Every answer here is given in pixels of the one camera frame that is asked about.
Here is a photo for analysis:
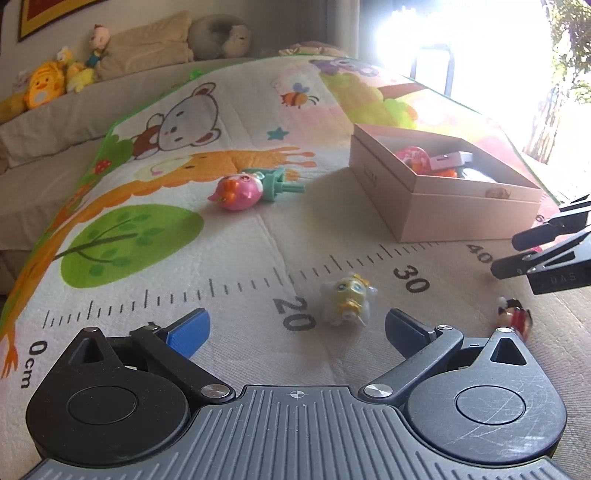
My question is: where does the small plush doll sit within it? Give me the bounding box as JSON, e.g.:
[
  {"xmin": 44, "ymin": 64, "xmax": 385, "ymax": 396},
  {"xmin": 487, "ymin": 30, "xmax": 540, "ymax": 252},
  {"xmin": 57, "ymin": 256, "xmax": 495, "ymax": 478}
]
[{"xmin": 85, "ymin": 24, "xmax": 110, "ymax": 68}]

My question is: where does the yellow wind-up toy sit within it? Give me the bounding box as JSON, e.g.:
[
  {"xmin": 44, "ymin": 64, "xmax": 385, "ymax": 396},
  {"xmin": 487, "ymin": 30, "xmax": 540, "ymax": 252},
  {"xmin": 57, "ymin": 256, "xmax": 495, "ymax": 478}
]
[{"xmin": 321, "ymin": 273, "xmax": 377, "ymax": 326}]

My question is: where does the printed cartoon play mat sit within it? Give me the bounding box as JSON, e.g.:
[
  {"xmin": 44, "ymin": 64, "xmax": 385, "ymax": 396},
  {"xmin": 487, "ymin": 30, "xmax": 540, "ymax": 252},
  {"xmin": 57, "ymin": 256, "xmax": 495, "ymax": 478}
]
[{"xmin": 0, "ymin": 53, "xmax": 591, "ymax": 480}]

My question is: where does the pink cardboard box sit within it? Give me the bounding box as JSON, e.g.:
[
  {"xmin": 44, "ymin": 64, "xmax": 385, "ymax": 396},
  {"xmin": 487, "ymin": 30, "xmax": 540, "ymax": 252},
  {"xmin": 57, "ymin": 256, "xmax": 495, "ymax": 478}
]
[{"xmin": 348, "ymin": 122, "xmax": 544, "ymax": 244}]

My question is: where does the orange-yellow duck plush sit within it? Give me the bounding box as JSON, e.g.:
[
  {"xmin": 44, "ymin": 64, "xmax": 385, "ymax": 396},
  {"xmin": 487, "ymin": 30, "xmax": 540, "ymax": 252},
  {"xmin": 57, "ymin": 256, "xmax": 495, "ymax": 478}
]
[{"xmin": 23, "ymin": 62, "xmax": 65, "ymax": 110}]

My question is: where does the long yellow plush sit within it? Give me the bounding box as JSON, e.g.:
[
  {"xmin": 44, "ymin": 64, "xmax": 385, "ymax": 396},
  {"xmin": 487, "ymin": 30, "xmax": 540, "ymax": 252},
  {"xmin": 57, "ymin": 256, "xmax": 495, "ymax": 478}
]
[{"xmin": 0, "ymin": 92, "xmax": 26, "ymax": 124}]

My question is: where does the small red black figure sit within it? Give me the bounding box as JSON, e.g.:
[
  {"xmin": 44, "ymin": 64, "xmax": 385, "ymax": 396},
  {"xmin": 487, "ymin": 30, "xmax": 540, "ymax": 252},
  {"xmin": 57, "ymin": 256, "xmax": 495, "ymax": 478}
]
[{"xmin": 495, "ymin": 298, "xmax": 532, "ymax": 342}]

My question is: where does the pink round cartoon toy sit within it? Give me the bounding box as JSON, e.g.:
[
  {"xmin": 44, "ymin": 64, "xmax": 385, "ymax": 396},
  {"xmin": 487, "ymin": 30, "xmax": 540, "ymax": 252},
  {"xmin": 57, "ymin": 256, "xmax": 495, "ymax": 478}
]
[{"xmin": 394, "ymin": 145, "xmax": 432, "ymax": 175}]

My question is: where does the teal plastic toy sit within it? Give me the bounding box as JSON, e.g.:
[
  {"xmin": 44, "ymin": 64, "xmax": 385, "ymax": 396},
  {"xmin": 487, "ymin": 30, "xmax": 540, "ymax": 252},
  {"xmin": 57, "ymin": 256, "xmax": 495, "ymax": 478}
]
[{"xmin": 242, "ymin": 167, "xmax": 306, "ymax": 202}]

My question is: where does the beige pillow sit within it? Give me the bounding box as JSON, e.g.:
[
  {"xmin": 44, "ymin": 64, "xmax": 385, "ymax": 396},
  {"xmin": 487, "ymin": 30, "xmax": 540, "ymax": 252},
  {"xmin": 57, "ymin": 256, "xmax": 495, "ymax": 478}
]
[{"xmin": 95, "ymin": 10, "xmax": 195, "ymax": 81}]

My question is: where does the pink bird toy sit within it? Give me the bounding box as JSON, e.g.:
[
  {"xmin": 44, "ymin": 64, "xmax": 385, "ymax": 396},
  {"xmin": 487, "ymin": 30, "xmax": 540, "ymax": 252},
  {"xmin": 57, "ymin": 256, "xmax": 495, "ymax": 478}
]
[{"xmin": 208, "ymin": 173, "xmax": 265, "ymax": 212}]

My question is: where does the grey bear plush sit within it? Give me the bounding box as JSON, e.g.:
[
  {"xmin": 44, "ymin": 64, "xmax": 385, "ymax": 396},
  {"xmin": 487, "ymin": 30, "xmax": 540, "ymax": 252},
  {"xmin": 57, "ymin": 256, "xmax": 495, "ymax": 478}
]
[{"xmin": 222, "ymin": 25, "xmax": 252, "ymax": 57}]

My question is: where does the wooden framed picture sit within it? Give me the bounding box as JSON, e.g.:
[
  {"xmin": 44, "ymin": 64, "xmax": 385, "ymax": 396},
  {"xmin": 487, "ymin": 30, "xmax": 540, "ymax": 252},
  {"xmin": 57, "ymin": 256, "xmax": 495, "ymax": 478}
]
[{"xmin": 18, "ymin": 0, "xmax": 102, "ymax": 42}]

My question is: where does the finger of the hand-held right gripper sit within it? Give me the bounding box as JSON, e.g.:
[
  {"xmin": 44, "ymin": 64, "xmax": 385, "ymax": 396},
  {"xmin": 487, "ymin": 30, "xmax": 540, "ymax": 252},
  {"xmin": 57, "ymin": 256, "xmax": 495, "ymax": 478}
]
[
  {"xmin": 491, "ymin": 226, "xmax": 591, "ymax": 280},
  {"xmin": 512, "ymin": 194, "xmax": 591, "ymax": 250}
]

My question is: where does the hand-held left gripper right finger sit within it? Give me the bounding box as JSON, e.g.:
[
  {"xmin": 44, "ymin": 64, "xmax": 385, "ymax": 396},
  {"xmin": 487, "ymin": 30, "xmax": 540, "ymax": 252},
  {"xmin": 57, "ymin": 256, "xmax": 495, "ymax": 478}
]
[{"xmin": 362, "ymin": 308, "xmax": 532, "ymax": 407}]

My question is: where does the floral cushion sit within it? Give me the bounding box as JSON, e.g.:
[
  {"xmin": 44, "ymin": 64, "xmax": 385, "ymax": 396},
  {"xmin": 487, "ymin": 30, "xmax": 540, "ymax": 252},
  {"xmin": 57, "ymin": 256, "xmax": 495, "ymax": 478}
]
[{"xmin": 277, "ymin": 41, "xmax": 342, "ymax": 57}]

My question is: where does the small yellow duck plush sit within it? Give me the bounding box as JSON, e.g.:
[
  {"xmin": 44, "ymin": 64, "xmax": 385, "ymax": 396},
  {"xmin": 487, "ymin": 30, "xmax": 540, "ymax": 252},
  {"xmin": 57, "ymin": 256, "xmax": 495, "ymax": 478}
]
[{"xmin": 56, "ymin": 46, "xmax": 98, "ymax": 93}]

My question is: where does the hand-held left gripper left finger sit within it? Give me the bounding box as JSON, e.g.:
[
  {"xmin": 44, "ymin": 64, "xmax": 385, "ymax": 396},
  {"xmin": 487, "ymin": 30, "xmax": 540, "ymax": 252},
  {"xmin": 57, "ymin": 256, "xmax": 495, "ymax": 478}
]
[{"xmin": 67, "ymin": 308, "xmax": 235, "ymax": 405}]

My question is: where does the grey neck pillow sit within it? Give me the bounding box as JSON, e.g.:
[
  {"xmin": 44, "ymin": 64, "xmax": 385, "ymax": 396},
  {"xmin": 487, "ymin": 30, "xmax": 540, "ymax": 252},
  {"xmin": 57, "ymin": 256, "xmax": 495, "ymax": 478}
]
[{"xmin": 189, "ymin": 14, "xmax": 252, "ymax": 61}]

